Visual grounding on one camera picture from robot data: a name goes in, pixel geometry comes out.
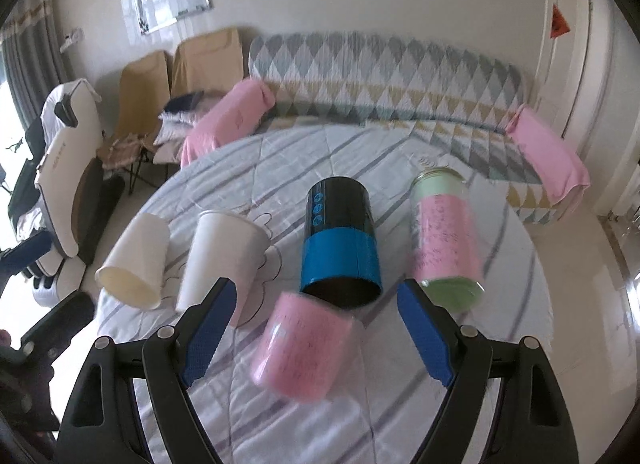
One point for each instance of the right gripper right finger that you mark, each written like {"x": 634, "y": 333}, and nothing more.
{"x": 531, "y": 423}

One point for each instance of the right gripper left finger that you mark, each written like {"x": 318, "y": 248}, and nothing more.
{"x": 102, "y": 424}

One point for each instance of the black and blue can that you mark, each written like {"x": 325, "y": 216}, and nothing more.
{"x": 340, "y": 254}

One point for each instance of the cream paper cup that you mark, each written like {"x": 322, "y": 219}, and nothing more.
{"x": 133, "y": 270}

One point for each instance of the pink paper wrapped cup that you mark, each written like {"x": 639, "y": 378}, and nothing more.
{"x": 303, "y": 348}

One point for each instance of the white paper cup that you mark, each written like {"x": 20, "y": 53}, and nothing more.
{"x": 224, "y": 245}

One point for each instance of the green and pink glass jar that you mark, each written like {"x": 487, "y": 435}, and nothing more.
{"x": 445, "y": 258}

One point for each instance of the pink armrest cover right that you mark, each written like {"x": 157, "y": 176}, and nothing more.
{"x": 560, "y": 170}

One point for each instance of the pink armrest cover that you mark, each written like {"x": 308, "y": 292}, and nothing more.
{"x": 560, "y": 170}
{"x": 234, "y": 117}

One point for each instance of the white striped table cloth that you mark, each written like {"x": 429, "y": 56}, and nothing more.
{"x": 383, "y": 400}

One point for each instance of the stacked pillows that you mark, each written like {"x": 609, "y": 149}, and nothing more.
{"x": 177, "y": 120}

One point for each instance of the diamond patterned sofa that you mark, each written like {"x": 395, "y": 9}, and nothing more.
{"x": 456, "y": 100}

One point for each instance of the pink armrest cover left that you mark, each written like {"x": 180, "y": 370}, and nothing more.
{"x": 234, "y": 117}

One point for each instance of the tan folding chair far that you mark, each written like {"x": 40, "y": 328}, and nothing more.
{"x": 144, "y": 90}

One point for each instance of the tan folding chair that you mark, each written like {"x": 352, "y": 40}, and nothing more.
{"x": 208, "y": 62}
{"x": 144, "y": 90}

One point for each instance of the grey curtain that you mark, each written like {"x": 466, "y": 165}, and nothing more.
{"x": 31, "y": 54}

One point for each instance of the white door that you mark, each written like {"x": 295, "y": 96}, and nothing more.
{"x": 560, "y": 65}

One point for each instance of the tan folding chair near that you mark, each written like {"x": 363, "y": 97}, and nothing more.
{"x": 208, "y": 62}

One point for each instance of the red door decoration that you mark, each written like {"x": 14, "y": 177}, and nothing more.
{"x": 559, "y": 25}

